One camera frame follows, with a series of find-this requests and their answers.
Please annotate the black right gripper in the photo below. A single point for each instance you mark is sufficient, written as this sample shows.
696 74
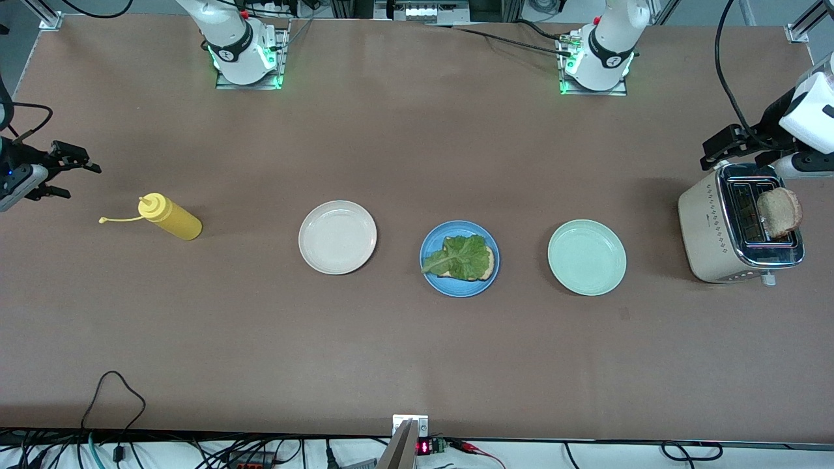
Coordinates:
34 158

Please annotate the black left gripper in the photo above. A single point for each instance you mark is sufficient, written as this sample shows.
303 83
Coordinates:
766 131

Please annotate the yellow squeeze bottle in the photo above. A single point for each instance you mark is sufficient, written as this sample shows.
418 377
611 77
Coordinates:
172 221

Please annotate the brown bread slice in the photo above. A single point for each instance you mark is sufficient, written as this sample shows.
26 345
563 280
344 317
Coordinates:
780 212
488 266

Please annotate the green lettuce leaf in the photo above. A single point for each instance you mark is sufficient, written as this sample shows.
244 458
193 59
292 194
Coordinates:
459 255

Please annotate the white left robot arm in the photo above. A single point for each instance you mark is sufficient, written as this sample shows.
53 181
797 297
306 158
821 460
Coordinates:
609 45

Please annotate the light green round plate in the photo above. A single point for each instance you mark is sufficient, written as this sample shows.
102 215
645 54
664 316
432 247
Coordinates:
586 257

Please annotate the beige round plate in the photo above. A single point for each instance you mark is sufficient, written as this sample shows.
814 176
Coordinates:
337 238

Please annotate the blue round plate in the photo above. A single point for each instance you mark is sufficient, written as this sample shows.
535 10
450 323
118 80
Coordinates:
456 290

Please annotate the beige chrome toaster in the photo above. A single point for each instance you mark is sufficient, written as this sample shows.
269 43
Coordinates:
710 228

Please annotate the white power strip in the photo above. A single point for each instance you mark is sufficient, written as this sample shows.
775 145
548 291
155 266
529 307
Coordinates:
420 12

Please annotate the red digit display module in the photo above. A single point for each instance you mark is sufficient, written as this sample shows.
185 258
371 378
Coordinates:
431 447

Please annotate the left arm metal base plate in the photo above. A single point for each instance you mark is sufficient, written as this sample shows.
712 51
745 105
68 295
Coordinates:
619 92

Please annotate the aluminium frame corner bracket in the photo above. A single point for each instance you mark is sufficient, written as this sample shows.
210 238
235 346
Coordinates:
798 31
51 21

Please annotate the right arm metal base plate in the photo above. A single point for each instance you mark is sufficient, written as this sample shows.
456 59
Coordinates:
247 86

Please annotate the aluminium camera mount post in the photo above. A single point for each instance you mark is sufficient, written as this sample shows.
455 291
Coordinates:
401 449

